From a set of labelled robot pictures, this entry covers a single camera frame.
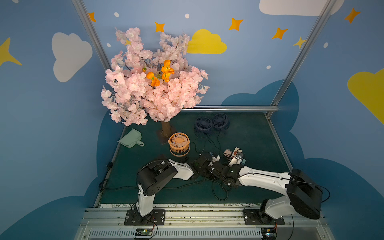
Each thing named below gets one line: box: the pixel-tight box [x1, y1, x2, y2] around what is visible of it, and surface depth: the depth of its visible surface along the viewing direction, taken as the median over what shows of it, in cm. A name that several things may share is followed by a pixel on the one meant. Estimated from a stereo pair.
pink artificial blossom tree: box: [101, 27, 210, 127], surface depth 65 cm
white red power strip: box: [223, 147, 243, 158], surface depth 100 cm
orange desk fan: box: [168, 132, 191, 158], surface depth 97 cm
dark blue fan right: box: [211, 113, 230, 131], surface depth 106 cm
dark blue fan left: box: [194, 117, 214, 134], surface depth 104 cm
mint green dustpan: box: [117, 128, 145, 148], surface depth 109 cm
